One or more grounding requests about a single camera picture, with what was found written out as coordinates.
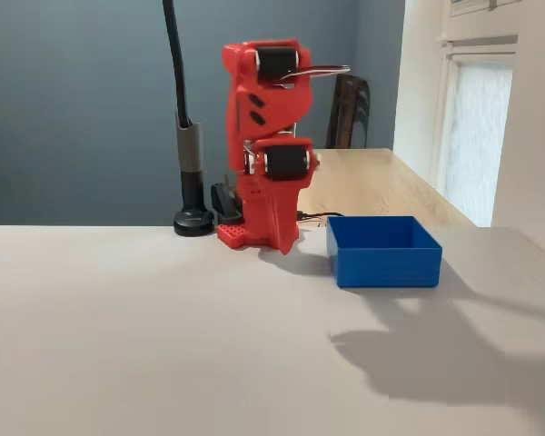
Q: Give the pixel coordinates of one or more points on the blue square tray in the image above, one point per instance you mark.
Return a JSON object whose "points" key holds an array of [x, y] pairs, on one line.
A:
{"points": [[386, 261]]}

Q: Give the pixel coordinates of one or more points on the white framed window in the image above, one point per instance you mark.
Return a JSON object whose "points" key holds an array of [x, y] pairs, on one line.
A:
{"points": [[477, 136]]}

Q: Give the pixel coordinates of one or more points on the dark wooden chair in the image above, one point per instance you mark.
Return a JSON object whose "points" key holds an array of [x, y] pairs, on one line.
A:
{"points": [[349, 111]]}

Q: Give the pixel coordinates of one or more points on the black gooseneck stand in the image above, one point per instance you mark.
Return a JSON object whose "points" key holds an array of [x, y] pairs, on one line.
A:
{"points": [[188, 150]]}

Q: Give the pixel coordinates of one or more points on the black table clamp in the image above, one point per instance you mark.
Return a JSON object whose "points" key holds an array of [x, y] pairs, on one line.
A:
{"points": [[224, 202]]}

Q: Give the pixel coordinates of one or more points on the light wooden table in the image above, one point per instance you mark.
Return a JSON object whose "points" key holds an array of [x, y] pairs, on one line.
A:
{"points": [[368, 181]]}

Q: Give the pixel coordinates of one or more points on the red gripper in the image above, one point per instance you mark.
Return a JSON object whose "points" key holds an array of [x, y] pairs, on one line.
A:
{"points": [[285, 164]]}

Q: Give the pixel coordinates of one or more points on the red robot arm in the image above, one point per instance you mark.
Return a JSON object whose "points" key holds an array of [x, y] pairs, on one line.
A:
{"points": [[272, 104]]}

